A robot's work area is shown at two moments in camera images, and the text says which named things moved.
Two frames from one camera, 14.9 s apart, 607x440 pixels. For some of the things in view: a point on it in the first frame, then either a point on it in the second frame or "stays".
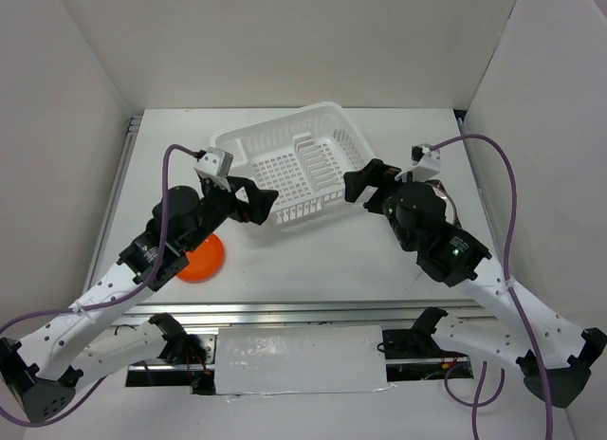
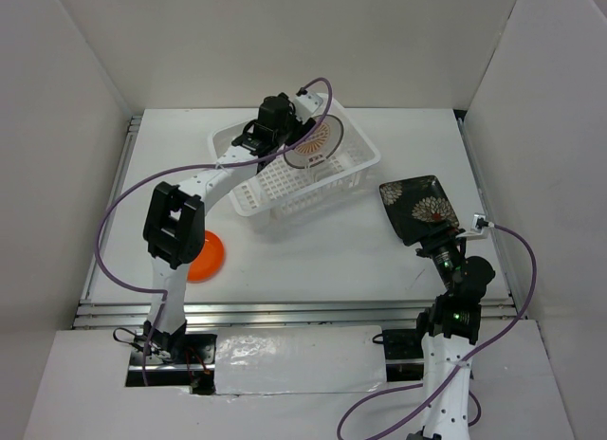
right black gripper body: x=387 y=188 -> x=445 y=249
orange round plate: x=205 y=262 stays
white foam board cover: x=291 y=359 stays
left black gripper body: x=220 y=203 -> x=294 y=130
